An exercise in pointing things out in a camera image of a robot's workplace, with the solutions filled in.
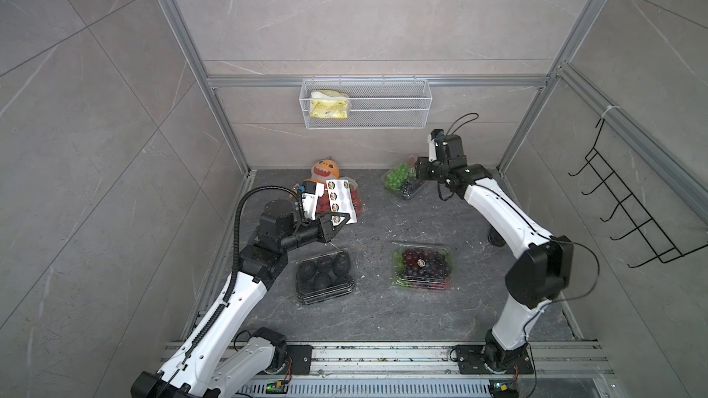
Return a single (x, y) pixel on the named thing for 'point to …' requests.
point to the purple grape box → (421, 266)
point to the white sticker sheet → (341, 200)
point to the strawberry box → (324, 203)
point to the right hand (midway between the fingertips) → (422, 163)
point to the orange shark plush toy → (324, 169)
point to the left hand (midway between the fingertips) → (350, 214)
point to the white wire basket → (376, 104)
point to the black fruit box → (324, 276)
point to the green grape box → (401, 178)
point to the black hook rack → (612, 171)
